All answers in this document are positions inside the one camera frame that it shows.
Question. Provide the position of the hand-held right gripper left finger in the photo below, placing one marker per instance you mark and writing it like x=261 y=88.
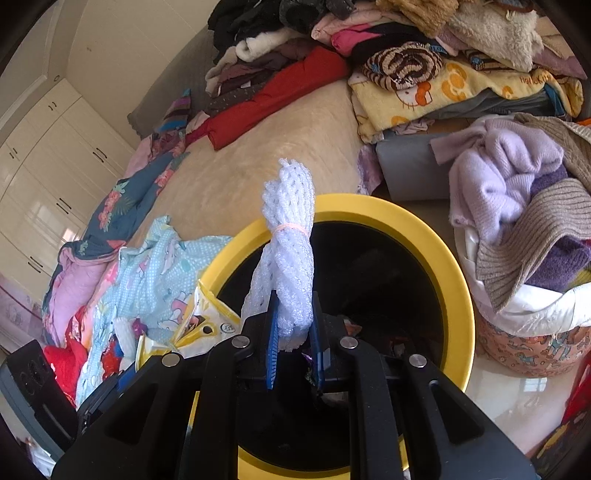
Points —
x=217 y=392

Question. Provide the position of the brown ribbed sweater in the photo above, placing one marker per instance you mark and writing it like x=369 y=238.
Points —
x=531 y=230

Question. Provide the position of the grey brown folded clothes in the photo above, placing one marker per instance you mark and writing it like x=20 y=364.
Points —
x=249 y=78

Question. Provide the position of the tan knit sweater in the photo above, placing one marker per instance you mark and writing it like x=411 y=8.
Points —
x=415 y=16

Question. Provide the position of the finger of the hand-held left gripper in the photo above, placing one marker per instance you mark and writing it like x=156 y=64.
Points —
x=111 y=397

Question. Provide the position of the cartoon print laundry basket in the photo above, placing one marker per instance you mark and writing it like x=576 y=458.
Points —
x=531 y=350

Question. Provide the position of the purple knit garment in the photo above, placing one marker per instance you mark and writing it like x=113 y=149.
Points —
x=563 y=258

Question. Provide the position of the white wardrobe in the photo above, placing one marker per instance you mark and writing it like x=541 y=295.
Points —
x=55 y=184

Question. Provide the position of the white fleece garment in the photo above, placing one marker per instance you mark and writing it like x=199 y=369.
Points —
x=258 y=46

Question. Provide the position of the yellow white packet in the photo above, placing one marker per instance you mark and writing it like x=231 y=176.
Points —
x=203 y=318

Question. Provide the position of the yellow cartoon blanket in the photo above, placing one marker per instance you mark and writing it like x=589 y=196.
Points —
x=461 y=92

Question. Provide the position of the red floral garment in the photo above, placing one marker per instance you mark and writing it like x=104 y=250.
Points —
x=64 y=364

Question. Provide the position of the cream plush garment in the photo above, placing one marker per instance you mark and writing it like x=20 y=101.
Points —
x=494 y=32

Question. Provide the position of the striped brown knit garment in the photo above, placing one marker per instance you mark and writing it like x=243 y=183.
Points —
x=401 y=64

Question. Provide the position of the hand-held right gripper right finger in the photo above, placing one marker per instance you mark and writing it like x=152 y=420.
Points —
x=369 y=392

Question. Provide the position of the black jacket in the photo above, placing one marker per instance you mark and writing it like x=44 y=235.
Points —
x=244 y=18

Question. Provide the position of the beige bed blanket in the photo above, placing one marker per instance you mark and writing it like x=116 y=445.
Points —
x=258 y=138

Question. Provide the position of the lilac sweater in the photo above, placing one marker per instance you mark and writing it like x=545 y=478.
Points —
x=498 y=175

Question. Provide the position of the striped pillow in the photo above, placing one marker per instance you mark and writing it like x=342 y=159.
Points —
x=178 y=110

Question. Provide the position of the blue floral quilt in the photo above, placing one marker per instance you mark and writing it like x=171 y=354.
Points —
x=115 y=203

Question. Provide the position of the pink garment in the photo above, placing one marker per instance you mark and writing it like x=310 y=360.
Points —
x=355 y=39

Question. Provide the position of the red plastic bag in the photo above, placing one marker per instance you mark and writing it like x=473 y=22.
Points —
x=111 y=355

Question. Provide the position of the white foam net bundle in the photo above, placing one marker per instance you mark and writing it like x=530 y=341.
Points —
x=288 y=230

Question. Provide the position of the yellow rimmed black bin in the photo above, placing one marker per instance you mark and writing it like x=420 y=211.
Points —
x=415 y=240

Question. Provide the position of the red folded cloth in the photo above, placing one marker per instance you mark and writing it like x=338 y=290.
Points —
x=286 y=83

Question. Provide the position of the light blue cartoon sheet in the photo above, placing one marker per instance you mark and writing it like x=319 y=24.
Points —
x=157 y=277

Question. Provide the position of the grey headboard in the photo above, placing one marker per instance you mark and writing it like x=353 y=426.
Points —
x=175 y=78

